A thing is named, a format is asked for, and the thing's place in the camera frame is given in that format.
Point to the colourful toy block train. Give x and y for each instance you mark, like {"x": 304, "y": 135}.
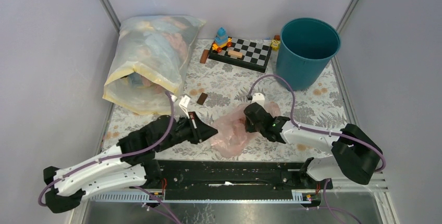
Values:
{"x": 221, "y": 41}

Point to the light wooden block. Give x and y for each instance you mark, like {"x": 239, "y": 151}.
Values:
{"x": 235, "y": 54}

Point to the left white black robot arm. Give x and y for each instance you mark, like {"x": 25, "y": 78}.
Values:
{"x": 129, "y": 163}

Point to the aluminium frame rail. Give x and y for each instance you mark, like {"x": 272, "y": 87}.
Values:
{"x": 239, "y": 193}

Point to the black white checkerboard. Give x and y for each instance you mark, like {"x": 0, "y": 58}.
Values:
{"x": 242, "y": 53}

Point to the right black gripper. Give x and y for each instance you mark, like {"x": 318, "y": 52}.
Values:
{"x": 248, "y": 128}

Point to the reddish brown wooden block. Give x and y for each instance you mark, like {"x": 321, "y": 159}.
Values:
{"x": 204, "y": 56}

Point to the large translucent plastic bag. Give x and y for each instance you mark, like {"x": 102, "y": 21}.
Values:
{"x": 152, "y": 58}

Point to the pink trash bag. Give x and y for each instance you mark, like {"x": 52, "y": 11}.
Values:
{"x": 232, "y": 136}

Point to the teal plastic trash bin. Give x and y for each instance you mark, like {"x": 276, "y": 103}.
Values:
{"x": 307, "y": 46}

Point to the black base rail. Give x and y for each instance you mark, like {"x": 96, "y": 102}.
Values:
{"x": 179, "y": 174}

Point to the yellow toy figure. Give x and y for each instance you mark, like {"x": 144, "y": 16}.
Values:
{"x": 275, "y": 43}

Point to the floral patterned table mat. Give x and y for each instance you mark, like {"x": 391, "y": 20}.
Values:
{"x": 227, "y": 86}

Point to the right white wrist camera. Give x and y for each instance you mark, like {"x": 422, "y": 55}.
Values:
{"x": 258, "y": 98}

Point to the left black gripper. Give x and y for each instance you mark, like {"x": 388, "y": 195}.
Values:
{"x": 200, "y": 130}

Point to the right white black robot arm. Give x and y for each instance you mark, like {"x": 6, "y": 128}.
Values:
{"x": 351, "y": 153}

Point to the dark brown wooden block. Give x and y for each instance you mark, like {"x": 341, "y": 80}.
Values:
{"x": 202, "y": 98}

